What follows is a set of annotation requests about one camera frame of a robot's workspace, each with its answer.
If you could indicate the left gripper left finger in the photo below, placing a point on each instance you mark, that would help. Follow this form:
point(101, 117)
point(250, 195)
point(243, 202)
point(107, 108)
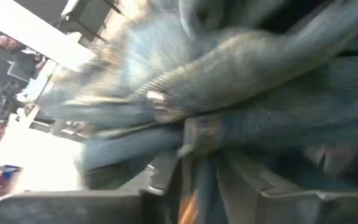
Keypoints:
point(73, 208)

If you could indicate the dark denim trousers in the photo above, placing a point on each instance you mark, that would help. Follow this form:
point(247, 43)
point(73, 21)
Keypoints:
point(259, 93)

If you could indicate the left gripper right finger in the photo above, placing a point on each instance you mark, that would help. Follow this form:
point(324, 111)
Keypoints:
point(306, 208)

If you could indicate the person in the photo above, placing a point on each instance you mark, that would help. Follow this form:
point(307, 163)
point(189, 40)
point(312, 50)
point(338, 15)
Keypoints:
point(9, 43)

